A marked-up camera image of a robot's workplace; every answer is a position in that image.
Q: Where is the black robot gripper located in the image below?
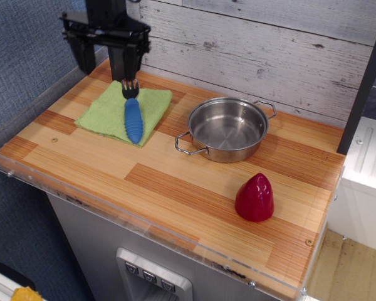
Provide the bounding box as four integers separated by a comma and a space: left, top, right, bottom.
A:
60, 1, 150, 81

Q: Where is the red toy pepper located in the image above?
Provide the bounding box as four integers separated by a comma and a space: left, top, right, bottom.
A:
235, 173, 274, 222

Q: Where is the green folded cloth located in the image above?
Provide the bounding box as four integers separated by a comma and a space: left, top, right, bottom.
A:
75, 81, 172, 147

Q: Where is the stainless steel pot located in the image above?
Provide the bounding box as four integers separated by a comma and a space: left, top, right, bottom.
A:
175, 97, 277, 163

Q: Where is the grey toy fridge cabinet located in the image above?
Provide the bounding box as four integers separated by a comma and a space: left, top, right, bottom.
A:
48, 195, 274, 300

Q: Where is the silver dispenser button panel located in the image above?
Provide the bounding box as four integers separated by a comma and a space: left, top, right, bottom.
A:
116, 248, 194, 300

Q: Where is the yellow tape piece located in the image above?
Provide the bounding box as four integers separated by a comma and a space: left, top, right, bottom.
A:
10, 287, 43, 301

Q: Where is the white toy sink unit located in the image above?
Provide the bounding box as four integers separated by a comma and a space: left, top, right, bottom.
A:
327, 117, 376, 249

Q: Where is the blue handled toy fork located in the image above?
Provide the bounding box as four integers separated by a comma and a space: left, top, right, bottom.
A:
121, 79, 144, 144

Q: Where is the black right frame post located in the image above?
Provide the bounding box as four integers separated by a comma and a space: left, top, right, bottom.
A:
337, 40, 376, 155

